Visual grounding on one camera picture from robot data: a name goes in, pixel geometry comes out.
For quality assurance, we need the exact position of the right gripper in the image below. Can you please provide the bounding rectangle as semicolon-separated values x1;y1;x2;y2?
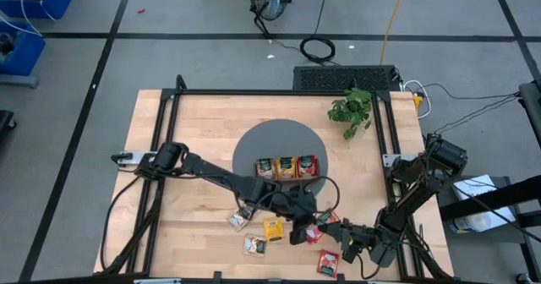
319;218;381;265

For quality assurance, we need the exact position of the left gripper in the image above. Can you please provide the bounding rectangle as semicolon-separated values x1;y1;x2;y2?
270;188;322;246

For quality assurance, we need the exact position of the wooden tea caddy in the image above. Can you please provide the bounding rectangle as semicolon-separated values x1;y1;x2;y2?
253;154;321;183

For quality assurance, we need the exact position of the orange mango tea packet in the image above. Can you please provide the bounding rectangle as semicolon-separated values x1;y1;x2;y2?
276;156;297;179

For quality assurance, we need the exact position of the yellow tea packet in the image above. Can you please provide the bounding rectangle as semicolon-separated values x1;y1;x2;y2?
262;216;286;243

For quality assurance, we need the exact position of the round grey woven placemat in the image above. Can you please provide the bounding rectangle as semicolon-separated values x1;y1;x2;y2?
232;118;329;196

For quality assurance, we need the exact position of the grey side table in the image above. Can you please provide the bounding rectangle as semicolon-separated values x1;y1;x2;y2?
430;172;529;246

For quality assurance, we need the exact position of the green potted plant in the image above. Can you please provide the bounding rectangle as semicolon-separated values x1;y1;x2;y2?
327;87;374;141

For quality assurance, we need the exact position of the white paper sheet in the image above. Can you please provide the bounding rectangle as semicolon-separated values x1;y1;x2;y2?
451;174;517;235

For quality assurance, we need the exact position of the black metal beam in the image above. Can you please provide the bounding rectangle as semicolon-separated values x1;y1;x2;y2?
439;185;541;230

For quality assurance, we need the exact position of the black computer case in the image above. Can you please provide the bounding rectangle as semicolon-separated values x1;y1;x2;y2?
292;64;403;93

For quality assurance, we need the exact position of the silver aluminium bar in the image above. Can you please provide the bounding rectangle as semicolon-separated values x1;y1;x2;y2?
133;277;183;284

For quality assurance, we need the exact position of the black floor fan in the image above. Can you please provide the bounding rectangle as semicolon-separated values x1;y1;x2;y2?
246;0;296;22

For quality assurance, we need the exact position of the black wheeled object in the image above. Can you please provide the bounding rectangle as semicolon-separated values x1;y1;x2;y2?
0;109;18;134

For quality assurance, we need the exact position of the blue plastic bin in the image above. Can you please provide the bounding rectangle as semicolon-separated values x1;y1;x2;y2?
0;20;46;89
0;0;76;21

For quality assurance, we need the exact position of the black aluminium table frame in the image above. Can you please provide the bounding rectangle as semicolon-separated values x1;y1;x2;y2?
101;74;456;281

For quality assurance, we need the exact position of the white cable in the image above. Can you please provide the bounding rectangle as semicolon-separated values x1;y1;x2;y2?
401;79;433;120

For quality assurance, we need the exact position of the coiled black cable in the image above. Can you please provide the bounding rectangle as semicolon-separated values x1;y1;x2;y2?
298;0;338;64

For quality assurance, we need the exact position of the thin black cable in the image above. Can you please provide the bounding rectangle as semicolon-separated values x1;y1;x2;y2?
422;82;522;135

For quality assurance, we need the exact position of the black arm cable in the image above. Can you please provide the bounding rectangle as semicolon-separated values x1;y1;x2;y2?
101;176;143;272

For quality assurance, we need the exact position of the yellow cable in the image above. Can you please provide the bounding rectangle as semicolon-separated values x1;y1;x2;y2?
379;0;411;65

